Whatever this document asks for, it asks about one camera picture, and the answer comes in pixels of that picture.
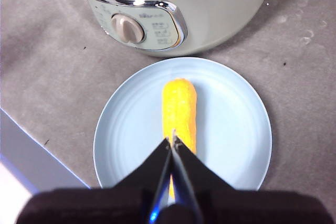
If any green electric steamer pot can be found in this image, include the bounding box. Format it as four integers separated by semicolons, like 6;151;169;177
76;0;271;58

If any yellow corn cob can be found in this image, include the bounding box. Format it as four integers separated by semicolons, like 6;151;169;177
161;78;197;201

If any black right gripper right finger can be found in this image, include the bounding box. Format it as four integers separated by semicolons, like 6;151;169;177
171;135;236;224

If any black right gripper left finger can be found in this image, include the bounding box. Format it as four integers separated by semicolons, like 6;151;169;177
112;137;173;210

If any blue round plate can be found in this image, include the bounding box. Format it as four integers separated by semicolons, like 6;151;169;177
92;57;273;192

